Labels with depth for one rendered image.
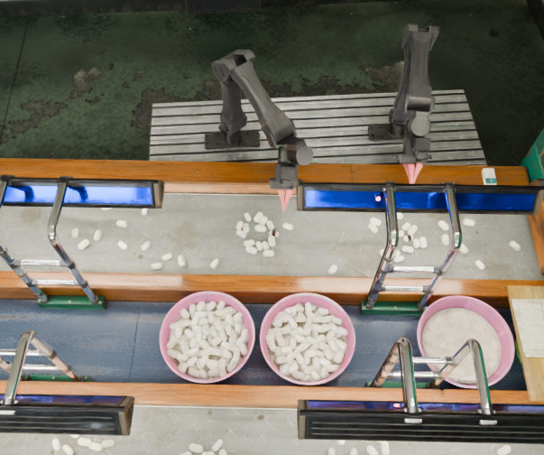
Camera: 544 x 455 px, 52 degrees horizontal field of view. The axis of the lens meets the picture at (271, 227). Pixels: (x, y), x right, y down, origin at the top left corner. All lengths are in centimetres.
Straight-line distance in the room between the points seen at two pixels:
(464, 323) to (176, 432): 86
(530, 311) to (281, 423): 77
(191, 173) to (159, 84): 143
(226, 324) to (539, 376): 86
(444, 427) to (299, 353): 51
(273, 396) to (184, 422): 24
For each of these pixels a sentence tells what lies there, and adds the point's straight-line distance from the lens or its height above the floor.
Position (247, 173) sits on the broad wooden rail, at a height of 77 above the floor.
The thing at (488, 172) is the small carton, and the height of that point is 79.
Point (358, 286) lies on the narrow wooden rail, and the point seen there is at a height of 76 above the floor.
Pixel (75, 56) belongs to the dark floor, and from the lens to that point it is 353.
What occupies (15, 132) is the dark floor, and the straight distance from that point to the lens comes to 325.
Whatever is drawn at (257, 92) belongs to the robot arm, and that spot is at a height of 107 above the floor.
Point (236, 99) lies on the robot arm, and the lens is 186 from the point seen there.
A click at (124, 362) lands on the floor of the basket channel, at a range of 173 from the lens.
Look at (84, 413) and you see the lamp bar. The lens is 126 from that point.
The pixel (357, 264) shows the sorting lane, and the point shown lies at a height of 74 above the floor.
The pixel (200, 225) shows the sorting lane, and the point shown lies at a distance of 180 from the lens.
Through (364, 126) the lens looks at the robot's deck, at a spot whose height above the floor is 67.
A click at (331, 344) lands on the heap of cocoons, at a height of 75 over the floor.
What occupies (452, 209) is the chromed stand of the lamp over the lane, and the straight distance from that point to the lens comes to 144.
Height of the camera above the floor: 228
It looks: 60 degrees down
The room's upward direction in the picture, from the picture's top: straight up
